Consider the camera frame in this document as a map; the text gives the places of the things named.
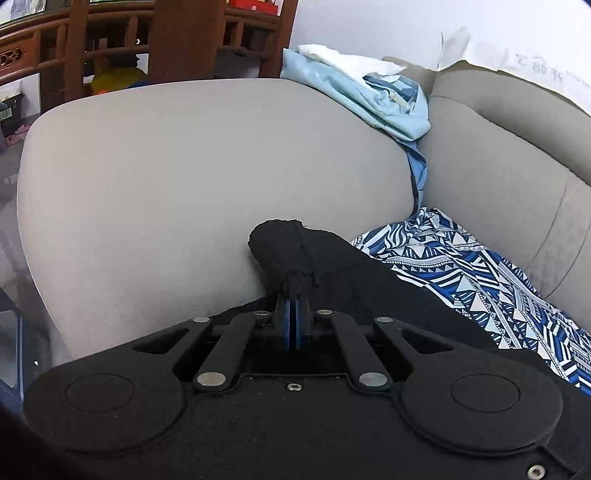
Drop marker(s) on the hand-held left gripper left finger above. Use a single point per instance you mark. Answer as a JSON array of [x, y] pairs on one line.
[[287, 325]]

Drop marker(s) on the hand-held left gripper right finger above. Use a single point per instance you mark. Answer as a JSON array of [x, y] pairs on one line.
[[300, 325]]

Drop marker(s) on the black pants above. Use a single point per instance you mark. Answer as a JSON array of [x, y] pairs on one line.
[[323, 263]]

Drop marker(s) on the beige fabric sofa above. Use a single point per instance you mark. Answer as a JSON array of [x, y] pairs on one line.
[[184, 184]]

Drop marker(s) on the blue white patterned blanket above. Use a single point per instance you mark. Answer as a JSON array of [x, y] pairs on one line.
[[471, 277]]

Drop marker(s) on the light blue crumpled cloth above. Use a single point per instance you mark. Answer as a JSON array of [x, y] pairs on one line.
[[332, 87]]

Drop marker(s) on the white crumpled cloth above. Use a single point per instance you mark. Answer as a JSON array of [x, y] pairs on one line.
[[341, 57]]

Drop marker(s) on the yellow toy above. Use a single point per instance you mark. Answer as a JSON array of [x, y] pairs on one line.
[[115, 78]]

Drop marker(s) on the brown wooden chair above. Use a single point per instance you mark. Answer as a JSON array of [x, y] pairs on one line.
[[184, 37]]

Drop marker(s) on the red box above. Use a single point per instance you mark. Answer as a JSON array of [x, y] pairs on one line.
[[254, 5]]

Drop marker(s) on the white paper sheet on wall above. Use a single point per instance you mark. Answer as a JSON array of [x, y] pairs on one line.
[[517, 55]]

